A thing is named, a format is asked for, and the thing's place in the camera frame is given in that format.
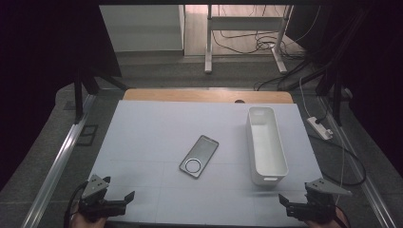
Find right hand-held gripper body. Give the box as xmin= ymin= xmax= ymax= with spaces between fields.
xmin=286 ymin=178 xmax=354 ymax=222

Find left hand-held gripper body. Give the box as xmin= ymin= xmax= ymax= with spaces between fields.
xmin=77 ymin=174 xmax=127 ymax=222

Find grey phone case with ring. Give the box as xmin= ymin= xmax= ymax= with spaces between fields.
xmin=179 ymin=134 xmax=221 ymax=180

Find person's right hand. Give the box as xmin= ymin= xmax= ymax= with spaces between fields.
xmin=303 ymin=209 xmax=350 ymax=228

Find person's left hand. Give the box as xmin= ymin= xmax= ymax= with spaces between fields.
xmin=69 ymin=209 xmax=107 ymax=228

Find white plastic storage bin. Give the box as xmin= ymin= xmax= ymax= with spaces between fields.
xmin=245 ymin=105 xmax=290 ymax=186

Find white power strip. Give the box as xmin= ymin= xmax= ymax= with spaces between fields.
xmin=306 ymin=116 xmax=335 ymax=142

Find white board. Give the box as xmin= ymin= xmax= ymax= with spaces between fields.
xmin=70 ymin=100 xmax=342 ymax=228

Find black metal stand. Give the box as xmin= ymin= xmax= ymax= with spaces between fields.
xmin=73 ymin=67 xmax=129 ymax=125
xmin=317 ymin=9 xmax=372 ymax=127

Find dark curtain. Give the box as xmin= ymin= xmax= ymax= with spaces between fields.
xmin=284 ymin=0 xmax=403 ymax=179
xmin=0 ymin=0 xmax=123 ymax=191

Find white cabinet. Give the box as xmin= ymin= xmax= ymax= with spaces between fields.
xmin=99 ymin=4 xmax=185 ymax=53

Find left hand-held gripper black cable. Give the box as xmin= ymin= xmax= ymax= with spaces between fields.
xmin=63 ymin=181 xmax=89 ymax=228

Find hand-held gripper black cable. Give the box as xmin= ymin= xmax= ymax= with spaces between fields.
xmin=334 ymin=204 xmax=353 ymax=228
xmin=63 ymin=181 xmax=89 ymax=228

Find right hand-held gripper black cable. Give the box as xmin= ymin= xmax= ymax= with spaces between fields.
xmin=334 ymin=204 xmax=353 ymax=228

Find thin white cable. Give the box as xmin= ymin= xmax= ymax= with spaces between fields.
xmin=335 ymin=139 xmax=347 ymax=205

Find aluminium rail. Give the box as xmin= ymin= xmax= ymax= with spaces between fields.
xmin=317 ymin=94 xmax=397 ymax=228
xmin=20 ymin=94 xmax=98 ymax=228

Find black looping power cable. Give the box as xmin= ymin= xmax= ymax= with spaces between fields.
xmin=307 ymin=132 xmax=368 ymax=187

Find black floor cables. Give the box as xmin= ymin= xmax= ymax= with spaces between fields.
xmin=253 ymin=58 xmax=327 ymax=92

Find tangle of black cables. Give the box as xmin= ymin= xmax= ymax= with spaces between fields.
xmin=211 ymin=4 xmax=321 ymax=55

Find white desk frame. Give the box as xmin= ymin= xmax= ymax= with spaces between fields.
xmin=203 ymin=4 xmax=294 ymax=75

